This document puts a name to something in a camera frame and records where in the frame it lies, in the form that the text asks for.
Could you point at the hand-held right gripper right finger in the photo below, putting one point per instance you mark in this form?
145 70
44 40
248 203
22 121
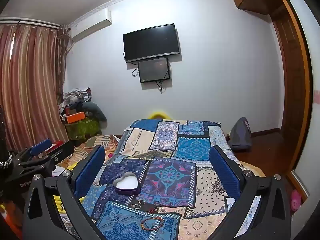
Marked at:
223 172

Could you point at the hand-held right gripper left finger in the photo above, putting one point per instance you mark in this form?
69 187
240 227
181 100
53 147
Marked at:
90 171

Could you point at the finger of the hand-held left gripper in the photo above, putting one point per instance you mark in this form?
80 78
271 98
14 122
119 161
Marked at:
62 152
40 147

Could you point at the purple heart-shaped tin box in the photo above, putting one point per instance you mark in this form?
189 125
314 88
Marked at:
125 183

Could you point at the red and grey box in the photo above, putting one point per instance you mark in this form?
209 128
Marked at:
57 143

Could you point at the striped orange blanket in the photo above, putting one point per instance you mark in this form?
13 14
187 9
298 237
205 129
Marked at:
100 142

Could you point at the green patterned cloth cover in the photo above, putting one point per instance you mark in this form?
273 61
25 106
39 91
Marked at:
82 128

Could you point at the orange box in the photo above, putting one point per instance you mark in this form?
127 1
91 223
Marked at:
75 117

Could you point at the grey backpack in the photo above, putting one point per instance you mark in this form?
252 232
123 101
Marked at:
240 135

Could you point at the yellow cartoon blanket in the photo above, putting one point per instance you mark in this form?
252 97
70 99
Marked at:
60 205

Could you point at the blue patchwork blanket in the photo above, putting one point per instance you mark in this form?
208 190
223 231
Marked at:
175 175

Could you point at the grey cloth bundle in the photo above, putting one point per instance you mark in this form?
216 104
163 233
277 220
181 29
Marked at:
96 112

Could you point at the pile of papers and clothes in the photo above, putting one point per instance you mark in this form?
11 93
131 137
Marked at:
75 97

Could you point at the striped brown curtain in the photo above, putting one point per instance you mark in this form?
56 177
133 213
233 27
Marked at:
30 85

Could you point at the pink slipper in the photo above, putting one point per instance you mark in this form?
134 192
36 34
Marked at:
295 200

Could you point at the yellow plastic object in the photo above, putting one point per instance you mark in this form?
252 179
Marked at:
158 116

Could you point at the brown wooden door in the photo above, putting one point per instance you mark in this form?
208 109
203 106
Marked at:
290 80

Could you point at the small black wall monitor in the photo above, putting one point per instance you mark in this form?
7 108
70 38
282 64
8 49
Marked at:
153 70

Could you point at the white curtain rail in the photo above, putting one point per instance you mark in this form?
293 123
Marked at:
30 22

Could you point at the white wall air conditioner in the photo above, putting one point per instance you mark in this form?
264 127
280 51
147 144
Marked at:
90 27

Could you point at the large black wall television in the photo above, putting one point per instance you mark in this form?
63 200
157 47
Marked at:
150 42

